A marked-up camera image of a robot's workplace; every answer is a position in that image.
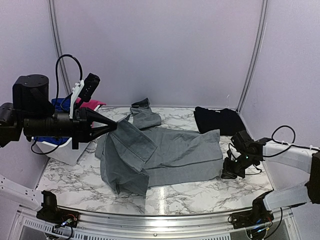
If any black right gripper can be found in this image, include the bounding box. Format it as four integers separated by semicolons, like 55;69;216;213
221;152;258;179

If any grey garment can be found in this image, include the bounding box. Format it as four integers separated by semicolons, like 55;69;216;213
95;98;223;196

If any black t-shirt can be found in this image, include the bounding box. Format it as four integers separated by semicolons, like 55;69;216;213
193;106;246;136

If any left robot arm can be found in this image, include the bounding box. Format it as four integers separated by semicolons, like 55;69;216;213
0;73;117;150

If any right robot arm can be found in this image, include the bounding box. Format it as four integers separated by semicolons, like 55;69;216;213
221;130;320;224

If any white plastic laundry basket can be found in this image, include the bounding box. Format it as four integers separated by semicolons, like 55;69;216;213
32;104;101;166

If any pink garment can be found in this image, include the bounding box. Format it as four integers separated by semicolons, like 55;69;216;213
79;99;107;110

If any blue garment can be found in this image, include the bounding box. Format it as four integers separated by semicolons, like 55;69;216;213
35;98;71;145

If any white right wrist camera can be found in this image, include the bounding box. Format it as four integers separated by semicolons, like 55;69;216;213
227;149;236;161

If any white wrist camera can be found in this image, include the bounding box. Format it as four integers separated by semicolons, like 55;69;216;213
69;73;100;119
227;149;236;161

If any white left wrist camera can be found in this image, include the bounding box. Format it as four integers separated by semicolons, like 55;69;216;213
69;73;100;119

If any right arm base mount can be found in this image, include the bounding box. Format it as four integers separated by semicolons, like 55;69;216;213
228;209;274;229

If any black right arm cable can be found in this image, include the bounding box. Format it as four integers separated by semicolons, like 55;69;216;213
244;124;320;176

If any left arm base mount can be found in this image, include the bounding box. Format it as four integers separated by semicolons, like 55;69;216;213
36;207;80;228

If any aluminium front frame rail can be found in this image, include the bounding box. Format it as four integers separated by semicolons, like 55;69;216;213
14;207;298;240

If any left aluminium corner post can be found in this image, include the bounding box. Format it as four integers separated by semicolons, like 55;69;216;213
48;0;75;97

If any aluminium corner post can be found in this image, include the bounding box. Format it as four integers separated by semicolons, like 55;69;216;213
48;0;75;97
236;0;269;113

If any right aluminium corner post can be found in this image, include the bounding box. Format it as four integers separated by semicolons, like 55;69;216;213
236;0;269;113

